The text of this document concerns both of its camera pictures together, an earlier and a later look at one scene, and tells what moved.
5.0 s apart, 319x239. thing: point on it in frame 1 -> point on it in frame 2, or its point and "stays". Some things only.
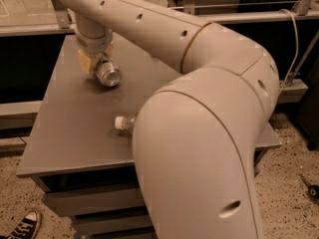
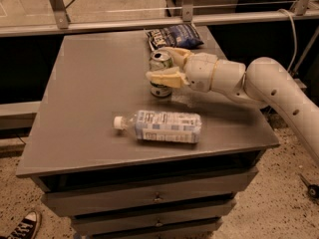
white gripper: (94, 44) -> (200, 71)
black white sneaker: (27, 228) stays
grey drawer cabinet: (82, 158) stays
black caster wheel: (313, 189) stays
